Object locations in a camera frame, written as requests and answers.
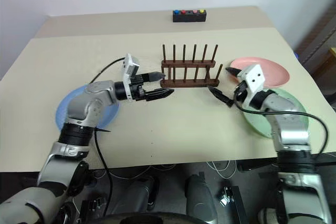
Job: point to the dark rounded grey shape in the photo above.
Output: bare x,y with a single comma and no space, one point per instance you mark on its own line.
199,197
141,197

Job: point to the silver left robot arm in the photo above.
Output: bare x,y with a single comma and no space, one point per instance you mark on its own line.
78,106

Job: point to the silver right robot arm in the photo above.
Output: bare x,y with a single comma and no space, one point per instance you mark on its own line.
288,121

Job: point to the black table frame bar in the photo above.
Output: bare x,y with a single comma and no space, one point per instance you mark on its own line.
323,159

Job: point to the pink plate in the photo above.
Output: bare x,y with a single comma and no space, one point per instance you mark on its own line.
275,74

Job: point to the blue plate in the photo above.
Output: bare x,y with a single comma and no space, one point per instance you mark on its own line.
61,113

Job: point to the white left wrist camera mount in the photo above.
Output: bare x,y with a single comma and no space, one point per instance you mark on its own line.
128,64

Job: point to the black box with coloured buttons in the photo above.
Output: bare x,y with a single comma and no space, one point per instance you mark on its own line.
189,18

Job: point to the green plate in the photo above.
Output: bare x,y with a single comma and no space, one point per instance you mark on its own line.
257,124

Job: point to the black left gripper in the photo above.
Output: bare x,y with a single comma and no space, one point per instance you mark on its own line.
137,87

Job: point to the beige table cover sheet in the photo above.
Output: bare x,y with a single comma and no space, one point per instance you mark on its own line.
170,129

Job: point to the black metal floor bracket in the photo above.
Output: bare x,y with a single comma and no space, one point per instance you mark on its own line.
236,203

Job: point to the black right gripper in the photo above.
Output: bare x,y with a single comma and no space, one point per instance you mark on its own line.
240,92

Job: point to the yellow box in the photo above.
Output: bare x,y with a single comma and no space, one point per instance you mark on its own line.
333,53

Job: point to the dark wooden dish rack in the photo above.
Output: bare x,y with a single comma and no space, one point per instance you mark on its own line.
183,84

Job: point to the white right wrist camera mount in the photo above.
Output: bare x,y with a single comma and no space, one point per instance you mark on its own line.
254,77

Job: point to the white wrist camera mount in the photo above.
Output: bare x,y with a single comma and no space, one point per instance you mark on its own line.
128,64
254,77

